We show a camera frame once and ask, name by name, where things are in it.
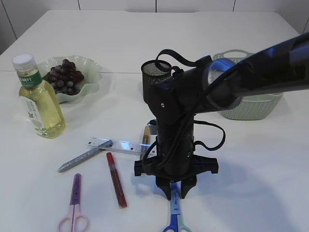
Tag yellow tea plastic bottle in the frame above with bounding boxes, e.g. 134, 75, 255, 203
12, 54, 66, 139

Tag red glitter pen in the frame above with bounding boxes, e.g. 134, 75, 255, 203
106, 152, 127, 208

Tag black mesh pen holder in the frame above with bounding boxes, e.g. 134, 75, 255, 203
141, 60, 171, 103

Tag gold glitter pen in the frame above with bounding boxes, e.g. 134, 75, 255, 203
140, 126, 151, 160

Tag green wavy glass plate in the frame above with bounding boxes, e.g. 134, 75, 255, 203
38, 55, 101, 103

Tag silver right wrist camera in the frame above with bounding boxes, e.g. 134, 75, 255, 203
147, 119, 157, 135

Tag right black blue robot arm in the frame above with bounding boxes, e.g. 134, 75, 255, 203
134, 34, 309, 199

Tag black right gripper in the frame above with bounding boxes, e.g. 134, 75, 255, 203
134, 137, 219, 200

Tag blue capped scissors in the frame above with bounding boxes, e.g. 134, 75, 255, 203
163, 183, 192, 232

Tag silver glitter pen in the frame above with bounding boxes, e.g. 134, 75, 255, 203
57, 140, 113, 173

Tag green plastic woven basket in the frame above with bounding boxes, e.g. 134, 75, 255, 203
213, 49, 283, 121

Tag clear plastic ruler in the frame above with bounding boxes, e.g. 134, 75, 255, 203
87, 137, 150, 156

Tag dark purple grape bunch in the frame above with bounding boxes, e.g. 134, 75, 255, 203
43, 59, 84, 96

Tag pink purple capped scissors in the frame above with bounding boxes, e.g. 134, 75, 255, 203
57, 174, 90, 232

